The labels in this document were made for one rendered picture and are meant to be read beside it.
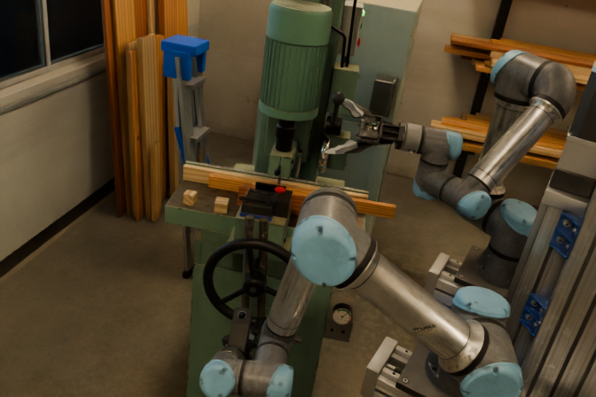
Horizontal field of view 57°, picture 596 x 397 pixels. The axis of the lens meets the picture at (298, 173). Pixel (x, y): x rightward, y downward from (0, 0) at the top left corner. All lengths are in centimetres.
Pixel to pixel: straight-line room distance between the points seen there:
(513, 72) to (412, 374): 83
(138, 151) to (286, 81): 172
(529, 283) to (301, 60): 80
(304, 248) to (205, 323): 98
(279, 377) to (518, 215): 83
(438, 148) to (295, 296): 54
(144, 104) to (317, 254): 218
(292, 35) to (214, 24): 278
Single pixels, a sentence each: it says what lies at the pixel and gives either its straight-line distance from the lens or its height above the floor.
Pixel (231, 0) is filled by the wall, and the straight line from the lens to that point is 417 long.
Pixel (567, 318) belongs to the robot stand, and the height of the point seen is 100.
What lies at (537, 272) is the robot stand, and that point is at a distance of 143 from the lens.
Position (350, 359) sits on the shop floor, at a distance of 255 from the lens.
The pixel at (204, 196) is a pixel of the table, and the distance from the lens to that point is 174.
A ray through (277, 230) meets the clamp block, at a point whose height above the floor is 94.
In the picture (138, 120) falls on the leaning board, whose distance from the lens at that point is 307.
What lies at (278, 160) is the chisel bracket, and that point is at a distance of 166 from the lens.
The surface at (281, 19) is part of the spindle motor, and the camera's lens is 150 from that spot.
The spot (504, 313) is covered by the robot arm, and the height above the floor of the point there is 105.
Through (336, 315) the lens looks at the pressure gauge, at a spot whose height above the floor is 66.
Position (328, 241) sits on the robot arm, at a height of 124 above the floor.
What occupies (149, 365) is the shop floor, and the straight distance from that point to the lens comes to 244.
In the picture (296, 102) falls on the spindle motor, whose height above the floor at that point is 125.
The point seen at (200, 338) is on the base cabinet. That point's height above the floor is 42.
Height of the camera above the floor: 175
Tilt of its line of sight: 26 degrees down
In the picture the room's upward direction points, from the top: 8 degrees clockwise
